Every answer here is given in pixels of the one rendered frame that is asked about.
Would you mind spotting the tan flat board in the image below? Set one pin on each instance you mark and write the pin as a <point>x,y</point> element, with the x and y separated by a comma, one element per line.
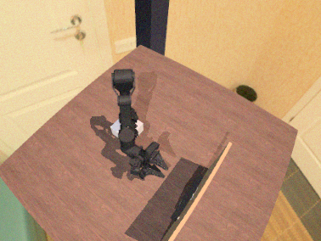
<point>177,225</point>

